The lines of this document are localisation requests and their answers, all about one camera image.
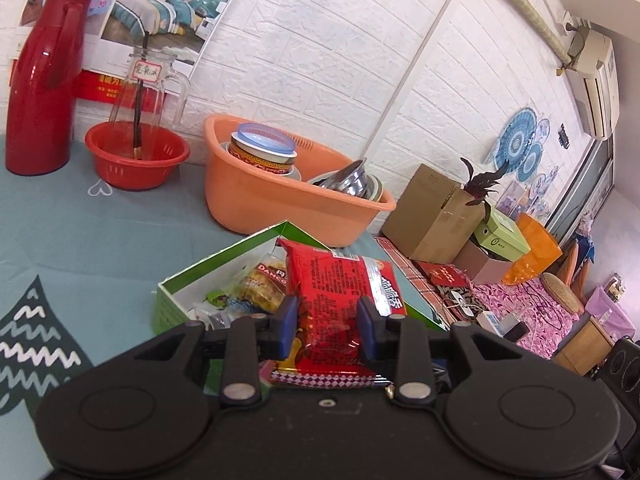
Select red envelope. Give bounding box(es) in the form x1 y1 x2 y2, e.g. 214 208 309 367
417 260 473 291

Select orange plastic basin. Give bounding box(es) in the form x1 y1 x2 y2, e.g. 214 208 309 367
203 114 397 248

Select white air conditioner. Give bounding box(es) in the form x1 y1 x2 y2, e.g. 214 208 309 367
565 27 621 141

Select red plastic basket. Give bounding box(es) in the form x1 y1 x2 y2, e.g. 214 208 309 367
84 121 191 191

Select clear packet yellow cakes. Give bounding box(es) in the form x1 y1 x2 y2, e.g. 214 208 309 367
235 260 289 314

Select round woven cushion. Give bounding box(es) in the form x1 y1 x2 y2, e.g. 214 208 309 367
540 272 583 316

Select brown cardboard box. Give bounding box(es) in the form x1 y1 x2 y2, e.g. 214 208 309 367
381 162 486 265

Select green cardboard box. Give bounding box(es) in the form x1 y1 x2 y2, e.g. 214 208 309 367
152 220 447 396

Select beige wrapped pipe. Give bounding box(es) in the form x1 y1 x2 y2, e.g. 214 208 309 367
470 0 574 68

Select purple-leaf plant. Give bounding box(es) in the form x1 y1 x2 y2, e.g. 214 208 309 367
460 156 511 223

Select green snack packet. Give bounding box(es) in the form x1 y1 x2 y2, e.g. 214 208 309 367
202 290 236 309

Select red snack packet white print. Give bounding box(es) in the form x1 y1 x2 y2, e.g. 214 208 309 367
272 237 408 388

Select plaid cloth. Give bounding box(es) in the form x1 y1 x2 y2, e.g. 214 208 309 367
375 235 481 331

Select large blue round paper decoration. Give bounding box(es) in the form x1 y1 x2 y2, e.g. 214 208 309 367
491 106 539 171

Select white charger box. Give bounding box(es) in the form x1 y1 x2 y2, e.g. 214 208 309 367
475 311 506 334

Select round tin blue lid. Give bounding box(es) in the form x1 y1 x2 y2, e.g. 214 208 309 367
226 122 299 177

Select teal printed tablecloth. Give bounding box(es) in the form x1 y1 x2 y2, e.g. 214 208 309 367
0 132 437 413

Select small black device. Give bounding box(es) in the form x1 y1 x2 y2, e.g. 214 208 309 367
502 320 530 344

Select glass pitcher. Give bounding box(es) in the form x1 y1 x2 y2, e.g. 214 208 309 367
107 46 191 161

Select orange plastic bag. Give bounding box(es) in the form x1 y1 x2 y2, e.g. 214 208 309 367
502 212 563 286

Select wall poster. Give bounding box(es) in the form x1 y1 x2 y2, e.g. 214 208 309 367
10 0 256 106

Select red thermos jug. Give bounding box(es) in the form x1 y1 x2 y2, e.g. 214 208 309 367
5 0 96 177

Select small blue round paper decoration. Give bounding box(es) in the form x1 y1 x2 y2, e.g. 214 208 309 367
515 140 547 185

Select small green box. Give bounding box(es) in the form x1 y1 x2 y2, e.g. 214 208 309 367
472 208 532 262

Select dark stirring stick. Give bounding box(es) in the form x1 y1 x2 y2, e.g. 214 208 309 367
131 34 152 160

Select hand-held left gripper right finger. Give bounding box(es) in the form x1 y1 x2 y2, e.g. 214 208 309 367
356 296 508 406

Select white round charging pad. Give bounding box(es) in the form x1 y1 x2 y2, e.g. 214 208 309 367
447 287 474 319

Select small tan cardboard box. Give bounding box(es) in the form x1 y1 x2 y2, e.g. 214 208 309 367
452 240 515 286

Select wooden cabinet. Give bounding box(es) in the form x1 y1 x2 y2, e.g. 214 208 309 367
552 317 616 376

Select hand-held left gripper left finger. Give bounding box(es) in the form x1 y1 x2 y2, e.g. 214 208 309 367
132 295 301 407

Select pink floral cloth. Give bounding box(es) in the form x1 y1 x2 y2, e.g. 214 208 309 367
470 275 596 361

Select steel bowl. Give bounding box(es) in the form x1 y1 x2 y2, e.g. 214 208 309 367
307 158 383 200

